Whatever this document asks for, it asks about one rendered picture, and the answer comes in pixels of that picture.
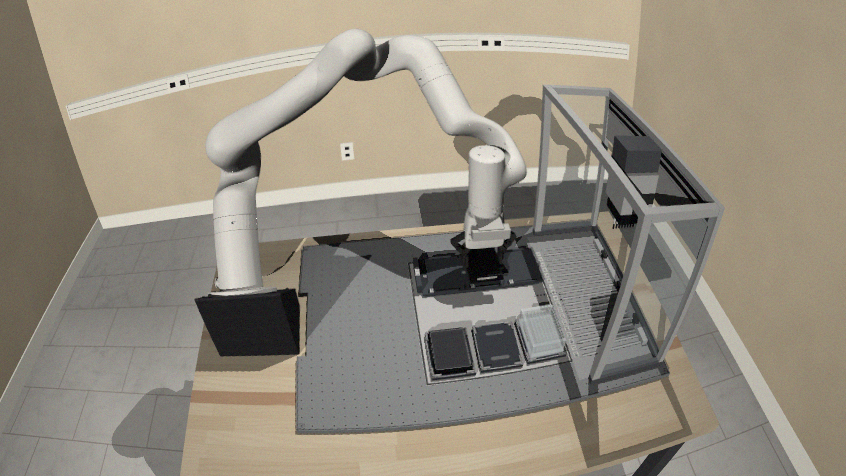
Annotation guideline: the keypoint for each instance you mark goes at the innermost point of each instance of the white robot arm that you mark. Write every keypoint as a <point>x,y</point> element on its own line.
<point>351,54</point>

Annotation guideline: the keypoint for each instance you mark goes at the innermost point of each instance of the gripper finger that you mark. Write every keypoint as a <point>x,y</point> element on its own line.
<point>461,248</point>
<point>502,250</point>

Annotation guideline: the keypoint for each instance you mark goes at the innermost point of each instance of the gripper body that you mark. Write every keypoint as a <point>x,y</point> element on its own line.
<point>470,221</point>

